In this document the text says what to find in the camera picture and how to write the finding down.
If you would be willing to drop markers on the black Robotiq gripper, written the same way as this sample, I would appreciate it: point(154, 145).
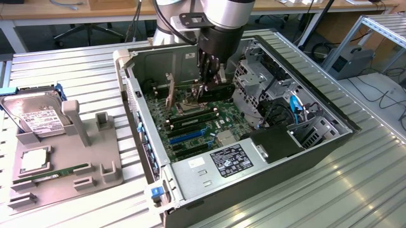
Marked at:
point(219, 40)

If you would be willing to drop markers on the black Nvidia graphics card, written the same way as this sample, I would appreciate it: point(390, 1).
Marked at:
point(219, 93)

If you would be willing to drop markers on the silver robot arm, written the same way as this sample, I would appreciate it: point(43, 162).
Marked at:
point(229, 12)

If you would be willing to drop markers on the small black chair base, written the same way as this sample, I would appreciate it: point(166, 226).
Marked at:
point(266, 17)

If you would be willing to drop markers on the silver drive cage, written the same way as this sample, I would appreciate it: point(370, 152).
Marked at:
point(254, 78)

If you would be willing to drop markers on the long wooden desk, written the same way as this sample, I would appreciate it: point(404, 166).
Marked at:
point(270, 8)

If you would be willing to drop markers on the CPU socket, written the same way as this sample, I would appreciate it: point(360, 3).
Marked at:
point(187, 108)

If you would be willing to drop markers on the green motherboard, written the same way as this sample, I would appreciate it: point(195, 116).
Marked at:
point(222, 118)

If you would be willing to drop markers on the black case release latch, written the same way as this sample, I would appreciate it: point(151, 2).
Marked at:
point(138, 94)

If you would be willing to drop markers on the dark RAM stick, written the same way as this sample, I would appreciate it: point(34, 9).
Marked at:
point(194, 121)

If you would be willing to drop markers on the brown cardboard box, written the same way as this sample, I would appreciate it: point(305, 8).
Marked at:
point(107, 4)

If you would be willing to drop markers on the silver chipset heatsink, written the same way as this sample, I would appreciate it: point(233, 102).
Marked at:
point(226, 137)

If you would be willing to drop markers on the black office chair base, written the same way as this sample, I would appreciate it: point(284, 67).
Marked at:
point(89, 29)

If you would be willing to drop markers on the blue expansion slot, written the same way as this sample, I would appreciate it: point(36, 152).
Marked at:
point(187, 138)

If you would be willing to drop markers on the black plastic shroud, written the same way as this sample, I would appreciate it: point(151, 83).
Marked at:
point(276, 142)

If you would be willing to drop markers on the silver disk bay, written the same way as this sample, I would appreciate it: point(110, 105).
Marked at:
point(314, 135)

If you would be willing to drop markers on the hard drive with blue caddy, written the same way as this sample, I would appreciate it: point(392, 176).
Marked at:
point(61, 91)

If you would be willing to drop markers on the grey power supply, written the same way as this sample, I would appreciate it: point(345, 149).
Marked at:
point(197, 180)

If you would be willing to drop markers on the wooden desk with cardboard box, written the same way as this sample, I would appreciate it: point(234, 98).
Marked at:
point(31, 12)

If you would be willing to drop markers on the open black PC case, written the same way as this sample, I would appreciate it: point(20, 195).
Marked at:
point(285, 175)

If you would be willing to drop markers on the silver hard disk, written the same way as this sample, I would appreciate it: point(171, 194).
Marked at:
point(38, 111)

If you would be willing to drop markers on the blue case latch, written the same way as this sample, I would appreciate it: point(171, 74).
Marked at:
point(157, 192)

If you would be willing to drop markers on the grey plastic parts rack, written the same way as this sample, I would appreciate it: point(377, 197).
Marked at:
point(63, 154)

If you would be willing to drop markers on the silver CPU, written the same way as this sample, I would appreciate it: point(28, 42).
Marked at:
point(35, 160)

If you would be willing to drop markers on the green RAM stick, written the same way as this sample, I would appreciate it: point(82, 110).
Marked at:
point(47, 177)

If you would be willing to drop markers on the aluminium slat frame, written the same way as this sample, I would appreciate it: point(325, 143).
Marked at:
point(381, 23)

